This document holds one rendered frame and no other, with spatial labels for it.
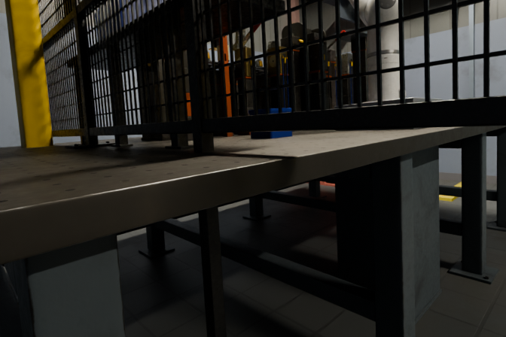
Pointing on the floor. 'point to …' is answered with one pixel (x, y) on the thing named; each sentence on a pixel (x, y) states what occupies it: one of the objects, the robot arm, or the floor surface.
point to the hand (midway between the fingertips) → (217, 44)
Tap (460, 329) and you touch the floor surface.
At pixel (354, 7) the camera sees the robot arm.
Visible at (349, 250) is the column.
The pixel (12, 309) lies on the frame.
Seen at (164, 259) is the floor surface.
